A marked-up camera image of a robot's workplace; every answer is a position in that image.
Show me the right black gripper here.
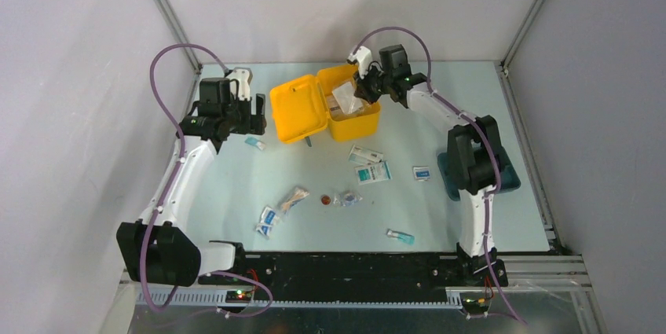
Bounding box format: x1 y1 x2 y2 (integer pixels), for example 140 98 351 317
353 62 392 105

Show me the teal header plastic bag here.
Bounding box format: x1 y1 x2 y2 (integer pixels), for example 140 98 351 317
244 137 266 151

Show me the yellow medicine kit box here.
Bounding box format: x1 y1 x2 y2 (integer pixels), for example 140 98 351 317
269 64 381 144

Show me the cotton swabs bag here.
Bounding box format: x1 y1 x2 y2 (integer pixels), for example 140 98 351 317
279 186 310 214

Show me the tape roll clear bag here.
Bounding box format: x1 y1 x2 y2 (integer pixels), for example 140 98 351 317
333 190 363 207

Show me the clear bag white gauze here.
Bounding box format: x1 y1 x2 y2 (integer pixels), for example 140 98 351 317
332 80 364 116

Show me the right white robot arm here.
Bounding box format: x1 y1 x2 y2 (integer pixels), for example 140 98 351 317
347 45 502 285

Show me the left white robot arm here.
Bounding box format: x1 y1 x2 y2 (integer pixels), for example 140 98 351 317
116 68 265 287

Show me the white long gauze packet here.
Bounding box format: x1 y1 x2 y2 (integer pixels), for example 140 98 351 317
348 145 384 165

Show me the teal medical gauze packet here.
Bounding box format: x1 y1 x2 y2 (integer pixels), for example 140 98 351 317
354 161 392 185

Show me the small white blue sachet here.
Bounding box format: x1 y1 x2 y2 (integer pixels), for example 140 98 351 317
412 167 431 182

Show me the white blue alcohol pad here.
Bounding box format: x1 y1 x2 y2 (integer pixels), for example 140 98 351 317
259 206 280 226
255 223 273 239

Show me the teal capped small tube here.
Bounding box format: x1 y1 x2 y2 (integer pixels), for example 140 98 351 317
386 229 415 245

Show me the teal divided tray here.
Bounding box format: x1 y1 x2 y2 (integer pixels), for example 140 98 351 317
437 150 521 203

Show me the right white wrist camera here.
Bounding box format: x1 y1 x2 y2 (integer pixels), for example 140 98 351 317
346 46 373 79

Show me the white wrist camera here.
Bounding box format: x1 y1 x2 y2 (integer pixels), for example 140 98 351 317
346 46 373 79
226 68 253 101

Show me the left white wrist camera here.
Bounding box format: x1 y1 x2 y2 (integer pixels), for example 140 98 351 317
226 68 253 101

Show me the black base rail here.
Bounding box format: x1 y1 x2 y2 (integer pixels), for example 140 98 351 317
198 251 508 303

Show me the aluminium frame front beam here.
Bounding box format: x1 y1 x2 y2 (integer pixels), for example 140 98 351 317
101 252 608 333

